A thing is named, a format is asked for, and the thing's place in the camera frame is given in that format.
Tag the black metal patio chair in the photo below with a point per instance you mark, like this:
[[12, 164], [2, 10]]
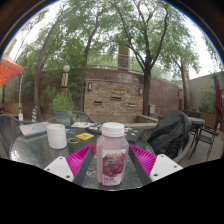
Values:
[[206, 138]]

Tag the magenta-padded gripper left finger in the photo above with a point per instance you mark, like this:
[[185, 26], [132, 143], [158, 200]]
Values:
[[59, 166]]

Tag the closed maroon patio umbrella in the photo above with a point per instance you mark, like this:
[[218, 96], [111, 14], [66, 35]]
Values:
[[218, 100]]

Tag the blue yellow striped cone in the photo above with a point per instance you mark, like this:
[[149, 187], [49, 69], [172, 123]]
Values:
[[34, 115]]

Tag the yellow sticker card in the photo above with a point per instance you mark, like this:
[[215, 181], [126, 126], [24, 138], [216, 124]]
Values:
[[84, 136]]

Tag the round grey patio table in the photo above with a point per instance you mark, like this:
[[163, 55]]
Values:
[[197, 120]]

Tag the flat round red coaster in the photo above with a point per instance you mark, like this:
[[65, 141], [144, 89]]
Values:
[[94, 145]]

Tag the white printed paper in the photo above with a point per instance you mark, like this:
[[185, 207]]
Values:
[[81, 125]]

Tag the black wall lamp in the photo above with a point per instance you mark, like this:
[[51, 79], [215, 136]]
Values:
[[89, 86], [140, 91]]

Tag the brown tape roll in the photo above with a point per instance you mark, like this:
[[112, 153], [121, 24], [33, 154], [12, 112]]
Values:
[[69, 140]]

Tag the pink juice bottle white cap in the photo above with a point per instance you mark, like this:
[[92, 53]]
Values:
[[112, 150]]

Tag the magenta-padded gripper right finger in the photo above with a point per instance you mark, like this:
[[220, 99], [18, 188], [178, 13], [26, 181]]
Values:
[[165, 166]]

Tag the white wall box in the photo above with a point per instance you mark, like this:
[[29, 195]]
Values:
[[151, 109]]

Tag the black jacket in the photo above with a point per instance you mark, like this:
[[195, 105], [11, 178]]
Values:
[[170, 133]]

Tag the green leafy tree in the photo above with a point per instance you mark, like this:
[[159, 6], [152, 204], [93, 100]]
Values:
[[37, 86], [184, 93], [146, 90]]

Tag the white cup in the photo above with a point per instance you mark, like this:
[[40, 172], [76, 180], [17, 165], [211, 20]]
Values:
[[56, 138]]

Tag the blue sticker card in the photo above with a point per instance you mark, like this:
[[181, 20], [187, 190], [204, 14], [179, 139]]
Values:
[[70, 130]]

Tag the globe lamp post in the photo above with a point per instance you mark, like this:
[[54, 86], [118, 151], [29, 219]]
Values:
[[64, 80]]

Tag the orange patio umbrella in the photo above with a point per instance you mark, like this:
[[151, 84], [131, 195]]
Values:
[[9, 71]]

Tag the grey laptop with stickers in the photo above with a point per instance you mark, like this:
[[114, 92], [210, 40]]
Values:
[[33, 129]]

